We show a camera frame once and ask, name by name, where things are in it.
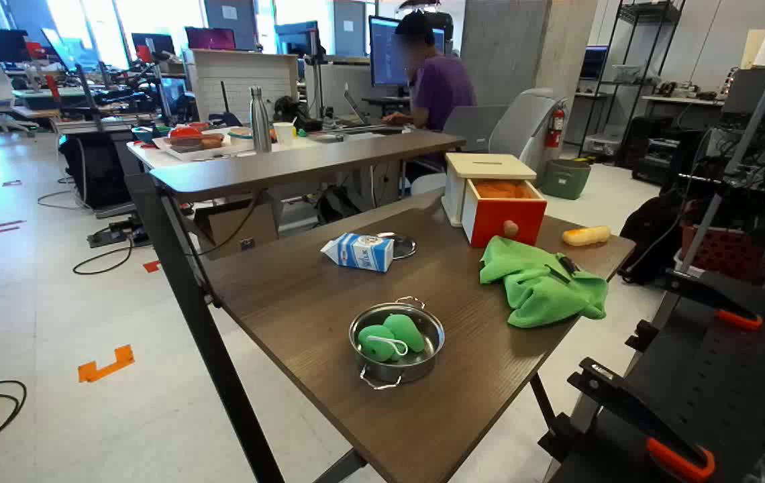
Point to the green microfibre cloth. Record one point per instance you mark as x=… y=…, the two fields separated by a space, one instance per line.
x=539 y=286

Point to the small dark round object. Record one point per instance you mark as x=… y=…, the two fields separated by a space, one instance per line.
x=407 y=247

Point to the blue white milk carton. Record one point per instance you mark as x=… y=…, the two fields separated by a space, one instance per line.
x=359 y=253

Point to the green plush toy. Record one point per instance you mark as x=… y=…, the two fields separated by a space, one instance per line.
x=382 y=342

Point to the brown top office desk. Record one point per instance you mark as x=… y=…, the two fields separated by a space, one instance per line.
x=309 y=159

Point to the pale wooden box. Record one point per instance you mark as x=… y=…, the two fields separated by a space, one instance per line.
x=489 y=165

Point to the small metal colander bowl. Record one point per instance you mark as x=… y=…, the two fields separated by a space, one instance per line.
x=399 y=375

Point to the brown cardboard box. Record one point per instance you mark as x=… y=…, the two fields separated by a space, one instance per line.
x=237 y=230

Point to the white cup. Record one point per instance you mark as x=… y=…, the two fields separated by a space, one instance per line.
x=284 y=132

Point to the person in purple shirt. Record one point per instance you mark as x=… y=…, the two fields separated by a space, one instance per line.
x=438 y=84

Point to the silver metal water bottle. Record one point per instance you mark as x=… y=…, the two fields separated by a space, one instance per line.
x=261 y=122

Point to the blue screen computer monitor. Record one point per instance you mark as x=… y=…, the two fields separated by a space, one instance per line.
x=386 y=55

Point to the green plastic crate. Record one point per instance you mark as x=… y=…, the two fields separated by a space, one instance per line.
x=564 y=177

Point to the yellow bread roll toy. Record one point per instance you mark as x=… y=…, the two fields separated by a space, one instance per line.
x=587 y=236

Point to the red fire extinguisher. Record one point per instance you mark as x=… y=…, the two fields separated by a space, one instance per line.
x=558 y=128

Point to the white partition board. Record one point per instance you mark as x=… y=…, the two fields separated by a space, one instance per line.
x=244 y=84

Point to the red orange food bowl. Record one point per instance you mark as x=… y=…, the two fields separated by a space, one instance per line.
x=190 y=135

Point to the black table brace rod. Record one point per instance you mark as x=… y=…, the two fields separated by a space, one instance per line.
x=543 y=404

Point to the black floor power strip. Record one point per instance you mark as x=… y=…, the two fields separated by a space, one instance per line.
x=115 y=231

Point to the black backpack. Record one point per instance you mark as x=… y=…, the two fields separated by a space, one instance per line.
x=654 y=236

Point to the black metal shelf rack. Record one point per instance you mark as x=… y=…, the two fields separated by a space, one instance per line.
x=633 y=82

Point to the red perforated crate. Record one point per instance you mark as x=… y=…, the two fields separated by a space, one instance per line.
x=727 y=253

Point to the black perforated breadboard table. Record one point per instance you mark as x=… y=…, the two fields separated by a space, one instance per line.
x=731 y=385

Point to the grey metal stand pole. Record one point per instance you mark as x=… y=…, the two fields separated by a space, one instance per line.
x=744 y=135

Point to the black table leg post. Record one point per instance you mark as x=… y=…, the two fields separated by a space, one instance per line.
x=195 y=304

